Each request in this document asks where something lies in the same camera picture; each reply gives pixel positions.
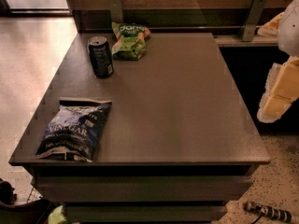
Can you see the right metal wall bracket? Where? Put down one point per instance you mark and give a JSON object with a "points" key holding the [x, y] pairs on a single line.
{"points": [[247, 31]]}

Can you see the blue vinegar chip bag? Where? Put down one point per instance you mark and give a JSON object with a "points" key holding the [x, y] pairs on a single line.
{"points": [[75, 131]]}

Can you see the metal wall bracket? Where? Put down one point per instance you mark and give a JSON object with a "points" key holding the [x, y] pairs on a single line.
{"points": [[116, 12], [247, 31]]}

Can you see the dark wooden drawer cabinet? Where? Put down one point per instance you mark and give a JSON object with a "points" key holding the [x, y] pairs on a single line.
{"points": [[179, 142]]}

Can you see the left metal wall bracket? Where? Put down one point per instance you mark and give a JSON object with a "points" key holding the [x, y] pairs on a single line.
{"points": [[116, 12]]}

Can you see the dark basket with green item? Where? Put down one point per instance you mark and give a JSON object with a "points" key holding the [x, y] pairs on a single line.
{"points": [[41, 211]]}

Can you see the black soda can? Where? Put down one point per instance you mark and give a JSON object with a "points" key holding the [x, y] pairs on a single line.
{"points": [[100, 56]]}

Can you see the green chip bag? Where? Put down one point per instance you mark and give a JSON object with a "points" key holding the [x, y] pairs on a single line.
{"points": [[131, 40]]}

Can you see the black white striped handle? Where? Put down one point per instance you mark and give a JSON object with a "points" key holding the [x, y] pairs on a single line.
{"points": [[268, 211]]}

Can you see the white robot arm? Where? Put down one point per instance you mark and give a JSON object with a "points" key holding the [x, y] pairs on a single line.
{"points": [[285, 27]]}

